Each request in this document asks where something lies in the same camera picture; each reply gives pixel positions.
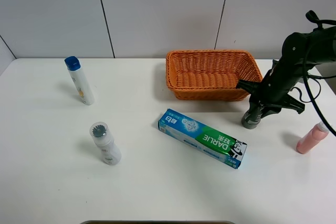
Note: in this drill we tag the pink bottle white cap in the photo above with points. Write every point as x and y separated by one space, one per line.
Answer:
312 138

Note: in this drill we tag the black face wash tube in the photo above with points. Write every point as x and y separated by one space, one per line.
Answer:
252 116

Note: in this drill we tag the orange wicker basket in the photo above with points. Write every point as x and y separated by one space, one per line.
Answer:
210 74

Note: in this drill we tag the green blue toothpaste box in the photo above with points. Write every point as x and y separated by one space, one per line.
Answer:
205 139

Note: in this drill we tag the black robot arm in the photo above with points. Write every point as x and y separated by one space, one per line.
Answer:
300 53

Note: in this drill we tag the white bottle blue cap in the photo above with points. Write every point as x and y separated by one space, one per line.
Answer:
79 79

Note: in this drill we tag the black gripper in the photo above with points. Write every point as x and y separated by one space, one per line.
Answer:
273 91

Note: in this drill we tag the white bottle clear brush cap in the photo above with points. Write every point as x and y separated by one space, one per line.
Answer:
104 140

